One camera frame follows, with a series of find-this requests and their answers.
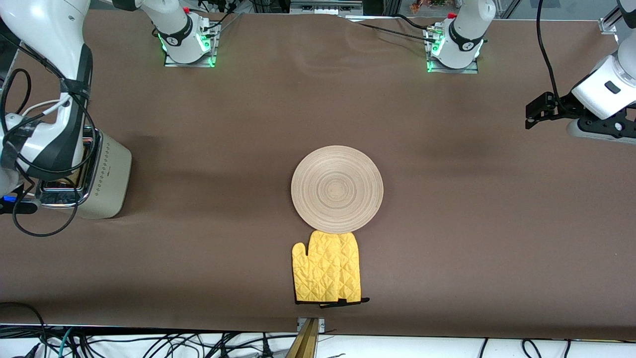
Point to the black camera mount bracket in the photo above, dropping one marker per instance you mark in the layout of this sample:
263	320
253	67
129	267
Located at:
602	128

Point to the yellow quilted oven mitt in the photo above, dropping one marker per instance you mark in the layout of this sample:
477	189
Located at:
325	268

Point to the grey metal box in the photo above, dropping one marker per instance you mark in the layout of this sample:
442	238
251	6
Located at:
323	7

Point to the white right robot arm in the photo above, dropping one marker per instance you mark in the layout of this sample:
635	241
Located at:
49	25

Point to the wooden bar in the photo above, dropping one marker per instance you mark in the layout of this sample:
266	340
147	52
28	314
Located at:
305	343

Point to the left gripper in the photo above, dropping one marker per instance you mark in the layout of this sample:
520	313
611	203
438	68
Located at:
565	106

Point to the chrome and cream toaster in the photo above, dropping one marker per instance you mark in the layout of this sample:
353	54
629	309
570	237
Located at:
114	184

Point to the aluminium frame profile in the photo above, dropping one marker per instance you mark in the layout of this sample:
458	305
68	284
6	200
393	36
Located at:
607	26

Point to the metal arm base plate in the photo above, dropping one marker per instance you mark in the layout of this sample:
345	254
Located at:
472	70
211	57

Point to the round light wooden plate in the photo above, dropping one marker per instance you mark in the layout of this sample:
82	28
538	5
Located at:
338	189

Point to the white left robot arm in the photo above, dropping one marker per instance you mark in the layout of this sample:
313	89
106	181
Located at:
467	30

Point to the toast bread slice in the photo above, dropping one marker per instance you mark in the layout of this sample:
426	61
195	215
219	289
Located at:
74	179

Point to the brown table cover sheet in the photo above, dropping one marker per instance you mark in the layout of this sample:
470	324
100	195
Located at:
447	223

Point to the small metal bracket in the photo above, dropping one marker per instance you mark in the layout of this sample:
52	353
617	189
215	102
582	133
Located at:
322	324

